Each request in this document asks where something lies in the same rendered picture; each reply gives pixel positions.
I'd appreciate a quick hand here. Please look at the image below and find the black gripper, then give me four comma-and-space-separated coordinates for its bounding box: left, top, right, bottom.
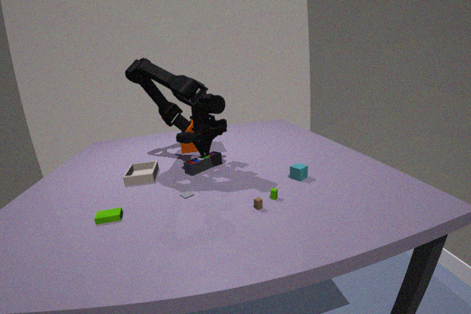
176, 113, 216, 157

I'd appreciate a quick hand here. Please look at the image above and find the teal cube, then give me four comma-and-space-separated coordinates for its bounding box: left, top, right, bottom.
290, 163, 308, 181

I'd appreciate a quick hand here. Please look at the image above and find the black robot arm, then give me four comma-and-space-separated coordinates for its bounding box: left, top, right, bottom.
125, 58, 227, 137

